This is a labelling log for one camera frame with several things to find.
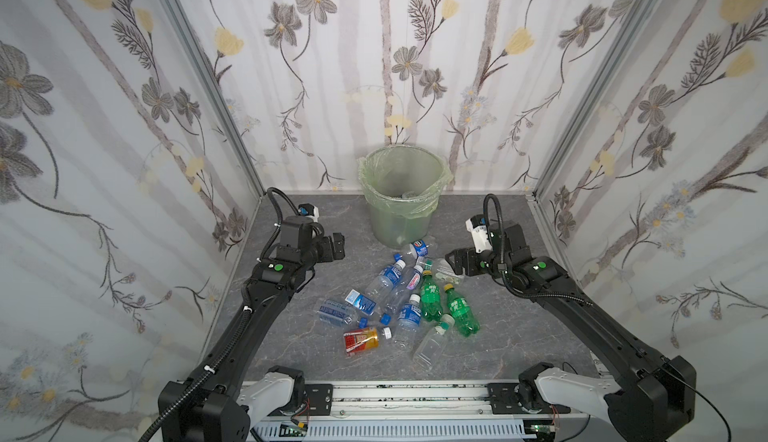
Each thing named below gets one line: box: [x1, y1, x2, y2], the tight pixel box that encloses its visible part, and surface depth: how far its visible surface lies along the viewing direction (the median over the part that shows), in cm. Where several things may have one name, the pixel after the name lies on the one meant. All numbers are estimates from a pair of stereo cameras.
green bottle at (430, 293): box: [420, 270, 443, 322], surface depth 88 cm
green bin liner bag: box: [358, 144, 453, 219], surface depth 95 cm
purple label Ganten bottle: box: [385, 264, 423, 313], surface depth 92 cm
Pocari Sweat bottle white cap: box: [394, 293, 422, 347], surface depth 85 cm
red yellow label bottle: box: [343, 327, 379, 356], surface depth 81 cm
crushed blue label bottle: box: [345, 289, 377, 316], surface depth 88 cm
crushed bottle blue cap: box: [318, 299, 369, 329], surface depth 86 cm
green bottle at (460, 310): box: [444, 283, 481, 337], surface depth 86 cm
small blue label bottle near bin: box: [413, 240, 429, 260], surface depth 100 cm
